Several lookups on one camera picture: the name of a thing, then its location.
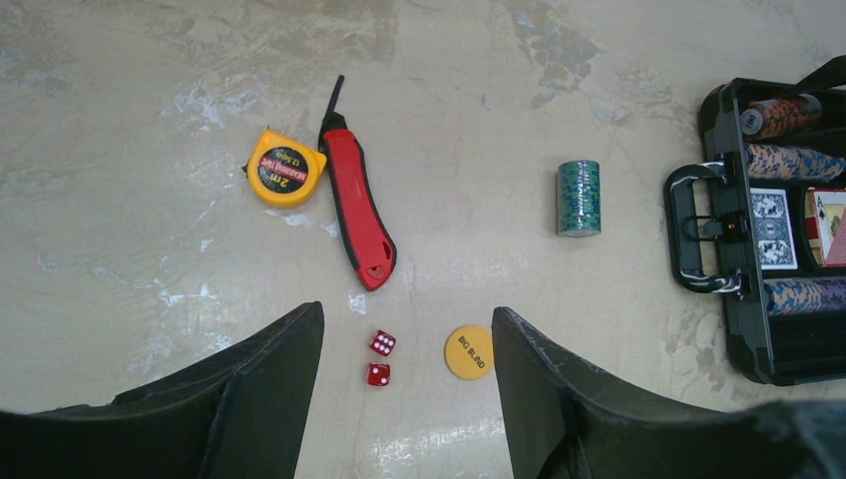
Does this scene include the green poker chip stack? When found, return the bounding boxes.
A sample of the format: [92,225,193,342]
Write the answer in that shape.
[556,160,602,238]

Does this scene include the blue purple chip row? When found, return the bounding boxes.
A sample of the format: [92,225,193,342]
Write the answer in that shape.
[763,276,845,316]

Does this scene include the orange poker chip stack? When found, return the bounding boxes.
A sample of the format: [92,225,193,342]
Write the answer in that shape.
[739,94,823,140]

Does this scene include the red playing card deck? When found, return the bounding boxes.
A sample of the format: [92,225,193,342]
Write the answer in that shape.
[804,188,845,268]

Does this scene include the red die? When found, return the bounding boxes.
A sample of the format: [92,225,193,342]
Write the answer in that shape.
[369,329,396,357]
[367,362,391,387]

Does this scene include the yellow tape measure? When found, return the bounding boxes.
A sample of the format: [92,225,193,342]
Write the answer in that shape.
[242,128,327,209]

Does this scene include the yellow big blind button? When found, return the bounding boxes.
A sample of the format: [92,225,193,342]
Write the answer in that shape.
[444,325,494,380]

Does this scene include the red utility knife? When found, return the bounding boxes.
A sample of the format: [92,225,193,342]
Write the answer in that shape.
[318,75,397,291]

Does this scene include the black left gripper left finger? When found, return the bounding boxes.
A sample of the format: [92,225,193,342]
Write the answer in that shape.
[1,301,324,478]

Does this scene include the black poker set case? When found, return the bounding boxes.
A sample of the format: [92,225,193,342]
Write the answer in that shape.
[663,56,845,386]

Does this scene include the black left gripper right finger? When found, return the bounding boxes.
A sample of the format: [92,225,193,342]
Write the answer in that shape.
[492,306,845,478]

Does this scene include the blue playing card deck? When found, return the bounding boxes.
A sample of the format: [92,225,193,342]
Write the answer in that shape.
[750,188,798,270]

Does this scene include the blue orange chip row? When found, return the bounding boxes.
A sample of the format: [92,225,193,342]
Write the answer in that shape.
[745,144,845,181]

